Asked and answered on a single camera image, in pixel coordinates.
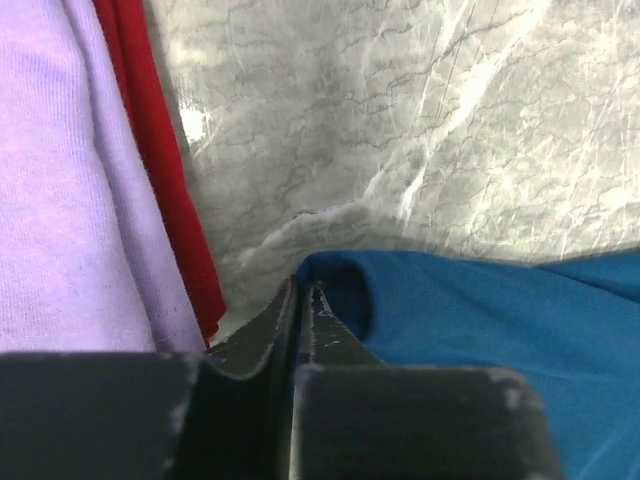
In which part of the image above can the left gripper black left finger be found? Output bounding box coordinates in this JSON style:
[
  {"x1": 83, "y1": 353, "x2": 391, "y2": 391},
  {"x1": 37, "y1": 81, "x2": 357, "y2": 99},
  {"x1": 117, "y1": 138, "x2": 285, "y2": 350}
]
[{"x1": 1, "y1": 279, "x2": 298, "y2": 479}]

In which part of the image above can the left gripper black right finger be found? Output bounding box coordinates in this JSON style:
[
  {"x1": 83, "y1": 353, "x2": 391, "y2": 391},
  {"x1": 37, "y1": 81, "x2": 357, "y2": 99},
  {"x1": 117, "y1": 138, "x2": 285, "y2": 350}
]
[{"x1": 292, "y1": 284, "x2": 563, "y2": 480}]

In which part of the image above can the dark blue t shirt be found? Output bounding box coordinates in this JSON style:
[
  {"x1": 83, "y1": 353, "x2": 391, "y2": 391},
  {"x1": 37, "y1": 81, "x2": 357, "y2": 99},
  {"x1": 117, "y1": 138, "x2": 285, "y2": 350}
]
[{"x1": 297, "y1": 251, "x2": 639, "y2": 479}]

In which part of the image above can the folded lavender t shirt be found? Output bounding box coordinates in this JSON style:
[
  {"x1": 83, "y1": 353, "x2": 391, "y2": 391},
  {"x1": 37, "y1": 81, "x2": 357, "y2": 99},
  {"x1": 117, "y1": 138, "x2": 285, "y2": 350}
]
[{"x1": 1, "y1": 1, "x2": 205, "y2": 352}]

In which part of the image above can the folded red t shirt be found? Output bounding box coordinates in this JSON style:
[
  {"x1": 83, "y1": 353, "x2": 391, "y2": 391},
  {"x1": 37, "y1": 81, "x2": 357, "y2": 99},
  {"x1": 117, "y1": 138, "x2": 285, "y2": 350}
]
[{"x1": 94, "y1": 0, "x2": 226, "y2": 341}]

